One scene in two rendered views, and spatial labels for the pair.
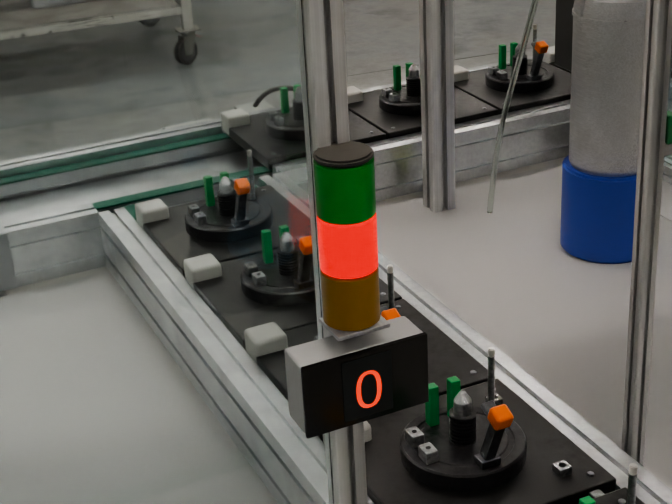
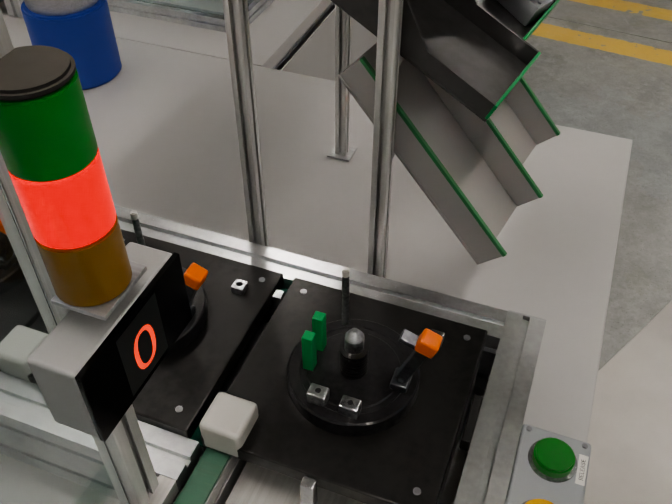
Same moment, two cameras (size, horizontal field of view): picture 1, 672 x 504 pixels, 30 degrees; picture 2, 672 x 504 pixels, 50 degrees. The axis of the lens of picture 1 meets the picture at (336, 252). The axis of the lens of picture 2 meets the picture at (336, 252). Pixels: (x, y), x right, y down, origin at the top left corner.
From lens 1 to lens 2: 0.65 m
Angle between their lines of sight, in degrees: 41
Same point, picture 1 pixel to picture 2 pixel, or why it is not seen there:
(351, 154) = (44, 68)
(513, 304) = not seen: hidden behind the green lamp
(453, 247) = not seen: outside the picture
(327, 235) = (47, 199)
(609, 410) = (190, 208)
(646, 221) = (243, 42)
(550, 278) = not seen: hidden behind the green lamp
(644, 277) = (249, 95)
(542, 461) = (217, 287)
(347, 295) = (97, 262)
